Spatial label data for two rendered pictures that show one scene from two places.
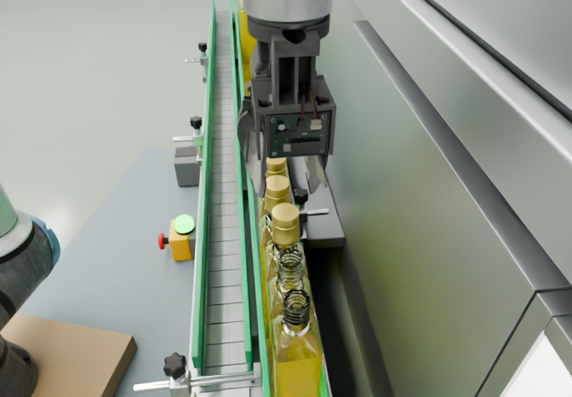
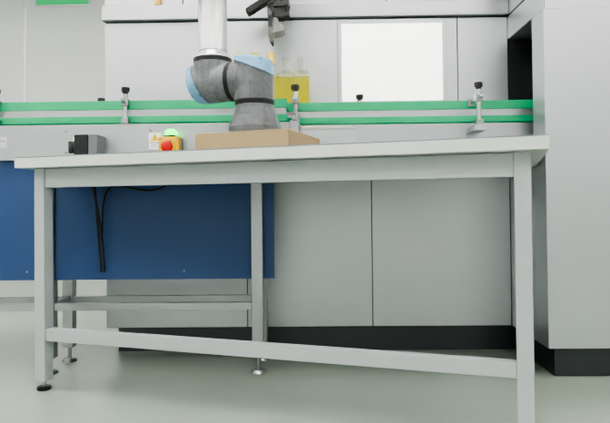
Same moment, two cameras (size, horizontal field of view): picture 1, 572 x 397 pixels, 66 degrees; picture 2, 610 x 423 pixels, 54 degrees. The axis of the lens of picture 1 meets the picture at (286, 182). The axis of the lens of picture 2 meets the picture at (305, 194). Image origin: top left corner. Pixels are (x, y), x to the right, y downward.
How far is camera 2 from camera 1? 2.40 m
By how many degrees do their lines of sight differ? 85
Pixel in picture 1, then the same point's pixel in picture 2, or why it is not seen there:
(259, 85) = (276, 2)
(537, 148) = (323, 4)
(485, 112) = (308, 6)
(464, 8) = not seen: hidden behind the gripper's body
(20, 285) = not seen: hidden behind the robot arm
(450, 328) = (324, 50)
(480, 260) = (324, 27)
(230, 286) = not seen: hidden behind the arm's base
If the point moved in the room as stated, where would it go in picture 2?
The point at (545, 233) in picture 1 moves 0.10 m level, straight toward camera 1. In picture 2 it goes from (331, 14) to (349, 7)
